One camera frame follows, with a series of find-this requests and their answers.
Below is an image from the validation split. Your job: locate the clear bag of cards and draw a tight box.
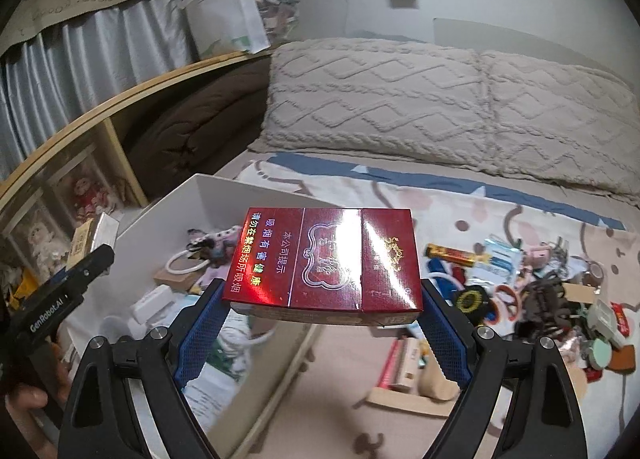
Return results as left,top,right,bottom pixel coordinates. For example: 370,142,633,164
252,0,301,45

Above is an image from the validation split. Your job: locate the blue and white packet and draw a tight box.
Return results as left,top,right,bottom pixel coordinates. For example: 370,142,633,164
482,239,523,285

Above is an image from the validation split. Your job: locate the orange ring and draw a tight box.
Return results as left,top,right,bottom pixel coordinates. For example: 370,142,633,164
492,286,523,315

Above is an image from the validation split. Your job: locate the doll in red dress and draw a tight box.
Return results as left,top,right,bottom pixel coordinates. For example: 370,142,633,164
70,174,108,217

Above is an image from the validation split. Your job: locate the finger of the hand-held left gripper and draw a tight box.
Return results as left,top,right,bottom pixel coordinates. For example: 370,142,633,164
64,243,117,286

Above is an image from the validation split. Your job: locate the white paper shopping bag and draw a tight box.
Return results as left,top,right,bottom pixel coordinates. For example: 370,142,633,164
179,0,271,60

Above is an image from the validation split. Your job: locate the doll in white dress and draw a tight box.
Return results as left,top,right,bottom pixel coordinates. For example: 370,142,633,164
27,222,61,265

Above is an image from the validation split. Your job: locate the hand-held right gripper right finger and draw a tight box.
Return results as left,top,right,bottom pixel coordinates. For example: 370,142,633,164
419,278,588,459

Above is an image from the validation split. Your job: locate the oval wooden piece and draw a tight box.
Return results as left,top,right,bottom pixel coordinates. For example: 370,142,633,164
419,339,461,402

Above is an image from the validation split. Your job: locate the yellow and red candy bar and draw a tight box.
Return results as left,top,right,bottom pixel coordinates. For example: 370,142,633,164
424,243,493,265

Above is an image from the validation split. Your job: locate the brown hair claw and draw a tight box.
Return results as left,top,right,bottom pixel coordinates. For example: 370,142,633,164
520,279,576,340

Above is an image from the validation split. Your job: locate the wooden shelf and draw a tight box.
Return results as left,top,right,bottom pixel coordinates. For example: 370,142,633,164
0,49,273,290

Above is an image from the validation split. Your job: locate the beige textured pillow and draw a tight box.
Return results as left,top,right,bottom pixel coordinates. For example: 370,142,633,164
477,50,640,197
260,38,496,172

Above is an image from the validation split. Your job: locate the white storage box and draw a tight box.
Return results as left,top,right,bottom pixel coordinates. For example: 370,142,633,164
65,173,361,459

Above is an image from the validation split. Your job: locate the brown folded blanket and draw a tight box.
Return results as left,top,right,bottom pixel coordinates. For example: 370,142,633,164
122,56,273,197

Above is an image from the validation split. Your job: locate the red cigarette pack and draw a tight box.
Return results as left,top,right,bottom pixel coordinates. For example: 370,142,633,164
221,208,425,327

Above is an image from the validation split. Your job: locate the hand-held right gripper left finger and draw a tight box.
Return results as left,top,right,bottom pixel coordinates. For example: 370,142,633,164
57,278,231,459

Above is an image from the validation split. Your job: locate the orange leather piece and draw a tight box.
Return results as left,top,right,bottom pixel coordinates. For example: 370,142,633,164
605,346,636,372

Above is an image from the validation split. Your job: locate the person's left hand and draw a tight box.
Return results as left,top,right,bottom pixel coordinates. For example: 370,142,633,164
5,371,72,436

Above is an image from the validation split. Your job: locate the printed cartoon blanket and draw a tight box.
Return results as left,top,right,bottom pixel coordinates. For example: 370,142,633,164
235,153,640,459

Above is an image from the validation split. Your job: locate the brown tape roll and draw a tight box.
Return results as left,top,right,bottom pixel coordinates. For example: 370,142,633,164
582,264,608,290

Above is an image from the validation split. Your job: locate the red and white packet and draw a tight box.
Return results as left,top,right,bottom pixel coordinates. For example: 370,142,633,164
607,301,638,340

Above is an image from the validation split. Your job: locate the black round badge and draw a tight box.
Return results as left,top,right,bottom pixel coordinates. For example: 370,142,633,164
452,286,493,322

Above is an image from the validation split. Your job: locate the grey curtain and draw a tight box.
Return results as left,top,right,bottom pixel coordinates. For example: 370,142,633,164
0,0,198,180

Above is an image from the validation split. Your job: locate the gold and white small box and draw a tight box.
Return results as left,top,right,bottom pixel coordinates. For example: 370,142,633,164
70,212,120,270

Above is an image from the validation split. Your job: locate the white ring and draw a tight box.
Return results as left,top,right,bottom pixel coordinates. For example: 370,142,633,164
166,246,211,276

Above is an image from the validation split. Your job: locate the white charger box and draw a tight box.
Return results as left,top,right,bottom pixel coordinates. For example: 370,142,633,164
131,286,173,322

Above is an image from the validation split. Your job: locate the crochet toy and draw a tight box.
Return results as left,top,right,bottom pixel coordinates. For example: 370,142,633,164
187,225,243,265

